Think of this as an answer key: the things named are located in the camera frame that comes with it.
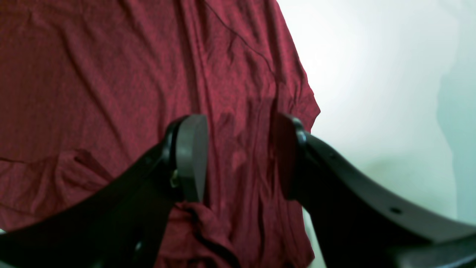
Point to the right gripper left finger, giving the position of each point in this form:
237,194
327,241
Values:
122,225

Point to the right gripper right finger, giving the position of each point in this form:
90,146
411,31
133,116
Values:
357,222

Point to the red long-sleeve T-shirt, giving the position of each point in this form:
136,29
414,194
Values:
87,86

